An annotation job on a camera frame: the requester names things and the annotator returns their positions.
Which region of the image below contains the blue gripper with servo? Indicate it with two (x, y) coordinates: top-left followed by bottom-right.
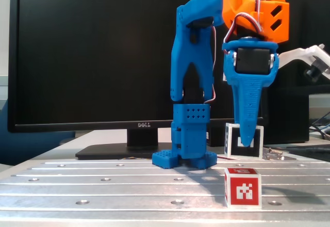
(222, 38), (281, 147)

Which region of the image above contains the black cube with white marker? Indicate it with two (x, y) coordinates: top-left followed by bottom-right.
(224, 122), (264, 158)

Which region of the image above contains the red cube with white marker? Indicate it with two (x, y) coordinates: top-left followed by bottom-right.
(223, 167), (262, 208)

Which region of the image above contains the small controller circuit board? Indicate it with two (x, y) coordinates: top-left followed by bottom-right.
(262, 147), (285, 160)

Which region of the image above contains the black monitor without logo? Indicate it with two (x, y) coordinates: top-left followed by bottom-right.
(265, 0), (330, 95)

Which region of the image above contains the slotted aluminium plate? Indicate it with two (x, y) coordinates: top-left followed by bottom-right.
(0, 159), (330, 222)

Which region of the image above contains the black Dell monitor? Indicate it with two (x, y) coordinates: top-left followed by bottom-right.
(7, 0), (270, 160)

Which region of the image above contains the red white black servo cable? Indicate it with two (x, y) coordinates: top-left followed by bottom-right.
(205, 25), (218, 107)
(223, 0), (266, 44)

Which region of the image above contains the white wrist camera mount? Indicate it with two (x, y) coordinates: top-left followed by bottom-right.
(278, 43), (330, 83)

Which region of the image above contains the thin black cable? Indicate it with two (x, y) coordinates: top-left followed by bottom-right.
(309, 111), (330, 138)

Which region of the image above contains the black power plug cable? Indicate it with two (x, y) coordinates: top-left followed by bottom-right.
(286, 145), (330, 153)

